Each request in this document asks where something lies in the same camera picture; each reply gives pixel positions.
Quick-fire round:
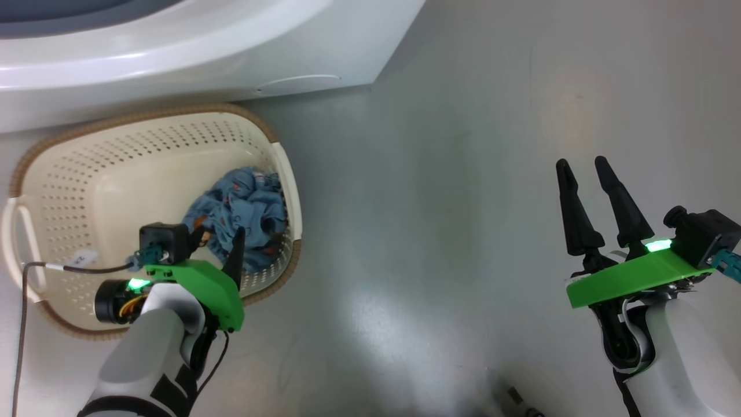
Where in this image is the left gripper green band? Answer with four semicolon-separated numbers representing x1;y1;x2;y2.
144;227;247;332

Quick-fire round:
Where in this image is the white front-load washing machine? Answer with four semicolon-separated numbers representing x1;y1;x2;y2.
0;0;426;134

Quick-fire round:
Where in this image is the white cable label tag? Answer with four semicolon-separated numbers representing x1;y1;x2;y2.
64;250;99;270

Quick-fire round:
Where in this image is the cream perforated laundry basket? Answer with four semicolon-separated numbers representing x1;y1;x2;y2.
1;103;303;341

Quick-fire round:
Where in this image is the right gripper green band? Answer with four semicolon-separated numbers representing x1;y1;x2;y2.
556;155;716;309

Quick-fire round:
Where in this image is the blue printed garment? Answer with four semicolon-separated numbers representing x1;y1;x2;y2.
182;167;288;274

